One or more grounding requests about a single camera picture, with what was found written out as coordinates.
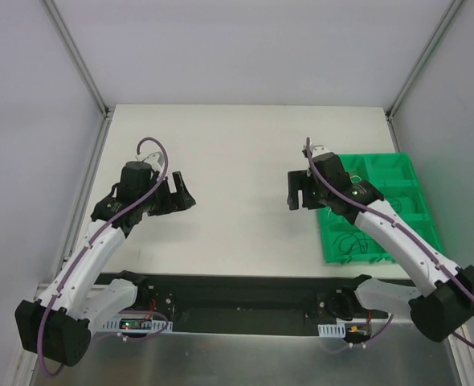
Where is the black thin cable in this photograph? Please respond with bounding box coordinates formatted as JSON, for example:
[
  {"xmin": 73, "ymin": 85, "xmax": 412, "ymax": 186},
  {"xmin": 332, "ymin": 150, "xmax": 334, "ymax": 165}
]
[{"xmin": 335, "ymin": 232, "xmax": 370, "ymax": 257}]

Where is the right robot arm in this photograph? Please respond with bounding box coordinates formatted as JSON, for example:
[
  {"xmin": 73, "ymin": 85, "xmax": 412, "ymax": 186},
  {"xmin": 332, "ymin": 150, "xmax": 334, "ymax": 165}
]
[{"xmin": 287, "ymin": 144, "xmax": 474, "ymax": 343}]

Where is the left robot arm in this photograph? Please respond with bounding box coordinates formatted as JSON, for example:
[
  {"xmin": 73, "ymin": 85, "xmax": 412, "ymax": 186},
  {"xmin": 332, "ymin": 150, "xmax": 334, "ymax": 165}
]
[{"xmin": 14, "ymin": 161, "xmax": 196, "ymax": 367}]

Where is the green compartment tray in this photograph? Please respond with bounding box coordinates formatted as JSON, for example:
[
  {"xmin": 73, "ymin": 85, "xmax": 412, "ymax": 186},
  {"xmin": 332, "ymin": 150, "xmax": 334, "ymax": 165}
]
[{"xmin": 317, "ymin": 153, "xmax": 444, "ymax": 265}]

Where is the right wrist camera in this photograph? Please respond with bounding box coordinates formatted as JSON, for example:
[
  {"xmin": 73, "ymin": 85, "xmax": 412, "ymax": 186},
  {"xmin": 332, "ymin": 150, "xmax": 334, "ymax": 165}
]
[{"xmin": 302, "ymin": 145, "xmax": 329, "ymax": 157}]

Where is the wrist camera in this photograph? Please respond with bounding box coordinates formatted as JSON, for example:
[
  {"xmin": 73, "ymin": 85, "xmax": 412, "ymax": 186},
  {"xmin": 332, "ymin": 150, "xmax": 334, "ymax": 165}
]
[
  {"xmin": 141, "ymin": 151, "xmax": 165, "ymax": 169},
  {"xmin": 302, "ymin": 145, "xmax": 329, "ymax": 157}
]

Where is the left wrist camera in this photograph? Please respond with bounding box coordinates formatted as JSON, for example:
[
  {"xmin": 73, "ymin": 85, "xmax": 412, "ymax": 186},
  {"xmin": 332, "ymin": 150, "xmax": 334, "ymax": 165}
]
[{"xmin": 141, "ymin": 151, "xmax": 165, "ymax": 169}]

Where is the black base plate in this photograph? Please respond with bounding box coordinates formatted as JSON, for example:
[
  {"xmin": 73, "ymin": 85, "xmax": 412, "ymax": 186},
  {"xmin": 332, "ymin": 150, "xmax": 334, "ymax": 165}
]
[{"xmin": 137, "ymin": 274, "xmax": 386, "ymax": 336}]

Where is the white slotted cable duct left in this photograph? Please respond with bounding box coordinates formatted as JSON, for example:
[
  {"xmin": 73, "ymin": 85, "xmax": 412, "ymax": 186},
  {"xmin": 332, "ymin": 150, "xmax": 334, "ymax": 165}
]
[{"xmin": 97, "ymin": 317, "xmax": 173, "ymax": 334}]

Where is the white slotted cable duct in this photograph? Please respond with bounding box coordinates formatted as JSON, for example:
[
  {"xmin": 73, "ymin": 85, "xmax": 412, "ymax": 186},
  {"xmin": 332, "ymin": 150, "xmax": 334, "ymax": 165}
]
[
  {"xmin": 97, "ymin": 317, "xmax": 173, "ymax": 334},
  {"xmin": 317, "ymin": 323, "xmax": 346, "ymax": 339}
]

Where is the white slotted cable duct right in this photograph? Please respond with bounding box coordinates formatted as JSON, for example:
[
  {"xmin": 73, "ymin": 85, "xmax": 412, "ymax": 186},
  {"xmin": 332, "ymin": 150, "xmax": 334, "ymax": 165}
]
[{"xmin": 317, "ymin": 323, "xmax": 346, "ymax": 339}]

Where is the aluminium frame post left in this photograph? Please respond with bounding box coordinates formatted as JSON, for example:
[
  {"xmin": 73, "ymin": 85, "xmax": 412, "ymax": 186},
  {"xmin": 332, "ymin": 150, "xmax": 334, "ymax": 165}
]
[{"xmin": 40, "ymin": 0, "xmax": 111, "ymax": 117}]

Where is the aluminium frame post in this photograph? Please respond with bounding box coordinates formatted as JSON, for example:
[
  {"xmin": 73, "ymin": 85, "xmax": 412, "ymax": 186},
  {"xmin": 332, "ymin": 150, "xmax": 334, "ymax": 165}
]
[
  {"xmin": 40, "ymin": 0, "xmax": 111, "ymax": 117},
  {"xmin": 386, "ymin": 0, "xmax": 466, "ymax": 121}
]

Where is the aluminium frame post right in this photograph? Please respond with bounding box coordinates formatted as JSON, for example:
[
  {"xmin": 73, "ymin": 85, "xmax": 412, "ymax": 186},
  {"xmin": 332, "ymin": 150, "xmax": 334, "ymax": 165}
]
[{"xmin": 386, "ymin": 0, "xmax": 466, "ymax": 121}]

